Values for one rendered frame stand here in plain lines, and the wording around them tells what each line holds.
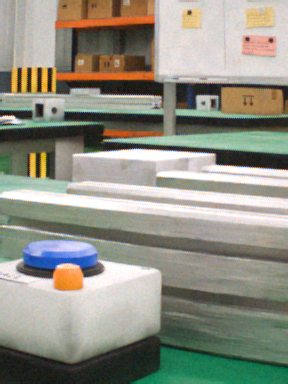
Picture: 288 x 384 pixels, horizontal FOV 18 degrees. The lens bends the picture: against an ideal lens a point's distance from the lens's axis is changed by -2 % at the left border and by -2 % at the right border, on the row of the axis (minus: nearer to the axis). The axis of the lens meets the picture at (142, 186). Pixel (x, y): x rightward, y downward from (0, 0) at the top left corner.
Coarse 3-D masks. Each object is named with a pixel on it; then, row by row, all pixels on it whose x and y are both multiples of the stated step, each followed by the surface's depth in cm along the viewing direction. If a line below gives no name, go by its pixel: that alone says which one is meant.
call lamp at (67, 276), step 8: (64, 264) 45; (72, 264) 45; (56, 272) 44; (64, 272) 44; (72, 272) 44; (80, 272) 45; (56, 280) 44; (64, 280) 44; (72, 280) 44; (80, 280) 44; (56, 288) 44; (64, 288) 44; (72, 288) 44; (80, 288) 44
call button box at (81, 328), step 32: (0, 288) 46; (32, 288) 45; (96, 288) 45; (128, 288) 47; (160, 288) 50; (0, 320) 46; (32, 320) 45; (64, 320) 44; (96, 320) 45; (128, 320) 48; (0, 352) 47; (32, 352) 45; (64, 352) 44; (96, 352) 45; (128, 352) 48
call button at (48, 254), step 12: (48, 240) 50; (24, 252) 48; (36, 252) 47; (48, 252) 47; (60, 252) 47; (72, 252) 47; (84, 252) 48; (96, 252) 49; (36, 264) 47; (48, 264) 47; (84, 264) 48
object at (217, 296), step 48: (96, 192) 66; (144, 192) 64; (192, 192) 64; (0, 240) 62; (96, 240) 58; (144, 240) 57; (192, 240) 55; (240, 240) 52; (192, 288) 54; (240, 288) 52; (192, 336) 54; (240, 336) 52
